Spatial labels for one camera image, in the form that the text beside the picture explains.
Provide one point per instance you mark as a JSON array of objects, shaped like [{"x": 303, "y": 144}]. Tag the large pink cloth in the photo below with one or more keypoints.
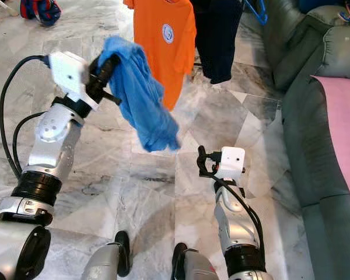
[{"x": 341, "y": 128}]

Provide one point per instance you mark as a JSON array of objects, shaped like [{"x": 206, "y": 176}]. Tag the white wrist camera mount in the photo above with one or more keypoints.
[
  {"x": 70, "y": 73},
  {"x": 232, "y": 162}
]

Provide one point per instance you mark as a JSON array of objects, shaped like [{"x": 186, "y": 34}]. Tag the navy blue t-shirt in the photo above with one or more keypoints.
[{"x": 219, "y": 46}]

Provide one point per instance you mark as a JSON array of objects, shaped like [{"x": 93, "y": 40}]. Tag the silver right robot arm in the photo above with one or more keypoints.
[{"x": 233, "y": 221}]

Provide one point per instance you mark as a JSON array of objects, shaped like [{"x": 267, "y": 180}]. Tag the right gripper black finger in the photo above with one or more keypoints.
[
  {"x": 202, "y": 154},
  {"x": 203, "y": 170}
]

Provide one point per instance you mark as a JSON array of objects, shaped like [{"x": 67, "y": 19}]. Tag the green leather sofa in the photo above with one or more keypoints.
[{"x": 303, "y": 146}]

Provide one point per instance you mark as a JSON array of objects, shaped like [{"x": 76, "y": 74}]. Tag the grey robot left leg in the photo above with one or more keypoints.
[{"x": 108, "y": 265}]

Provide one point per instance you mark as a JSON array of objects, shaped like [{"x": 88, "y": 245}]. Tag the blue cloth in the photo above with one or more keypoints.
[{"x": 146, "y": 105}]

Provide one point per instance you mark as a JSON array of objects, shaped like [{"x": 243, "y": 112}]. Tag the orange t-shirt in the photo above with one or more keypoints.
[{"x": 151, "y": 58}]

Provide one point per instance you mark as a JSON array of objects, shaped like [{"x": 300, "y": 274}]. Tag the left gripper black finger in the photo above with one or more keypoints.
[
  {"x": 97, "y": 70},
  {"x": 112, "y": 67}
]

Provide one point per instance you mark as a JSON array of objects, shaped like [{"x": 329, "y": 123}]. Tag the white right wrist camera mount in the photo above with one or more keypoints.
[{"x": 232, "y": 162}]

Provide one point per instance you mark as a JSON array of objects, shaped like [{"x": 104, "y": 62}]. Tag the red and blue bag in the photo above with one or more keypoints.
[{"x": 41, "y": 11}]

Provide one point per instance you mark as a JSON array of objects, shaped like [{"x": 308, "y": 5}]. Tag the grey robot right leg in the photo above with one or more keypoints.
[{"x": 195, "y": 268}]

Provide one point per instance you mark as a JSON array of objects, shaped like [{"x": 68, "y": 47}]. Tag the blue plastic hanger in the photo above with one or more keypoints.
[{"x": 259, "y": 18}]

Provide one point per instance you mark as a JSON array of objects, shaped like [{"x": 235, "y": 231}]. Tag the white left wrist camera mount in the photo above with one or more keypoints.
[{"x": 70, "y": 73}]

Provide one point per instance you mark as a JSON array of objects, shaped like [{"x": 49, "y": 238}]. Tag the grey robot leg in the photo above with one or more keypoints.
[
  {"x": 195, "y": 268},
  {"x": 108, "y": 265}
]

